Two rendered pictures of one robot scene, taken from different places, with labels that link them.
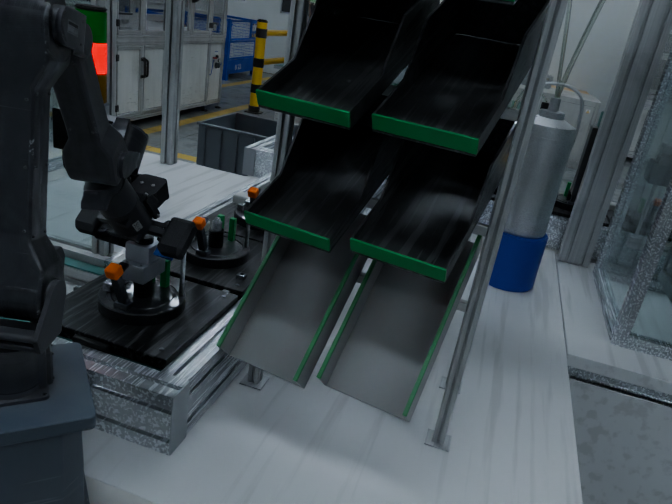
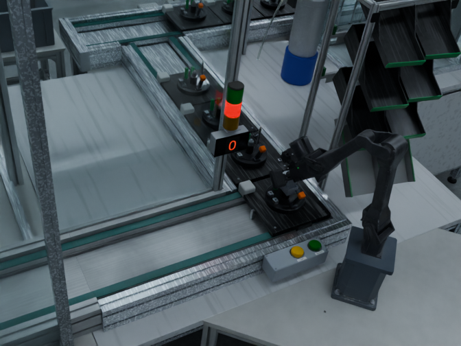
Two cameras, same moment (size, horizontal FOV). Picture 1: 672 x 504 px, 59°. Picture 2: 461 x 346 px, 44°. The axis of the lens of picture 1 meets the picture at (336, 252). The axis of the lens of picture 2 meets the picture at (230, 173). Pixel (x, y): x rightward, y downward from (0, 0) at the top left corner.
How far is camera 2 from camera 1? 175 cm
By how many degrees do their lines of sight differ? 44
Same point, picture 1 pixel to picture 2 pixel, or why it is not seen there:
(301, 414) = (346, 200)
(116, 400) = (329, 237)
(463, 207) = not seen: hidden behind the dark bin
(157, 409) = (344, 231)
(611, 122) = not seen: outside the picture
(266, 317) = (350, 176)
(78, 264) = (217, 201)
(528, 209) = (314, 43)
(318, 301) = (363, 159)
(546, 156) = (321, 15)
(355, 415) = not seen: hidden behind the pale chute
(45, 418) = (392, 248)
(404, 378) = (400, 169)
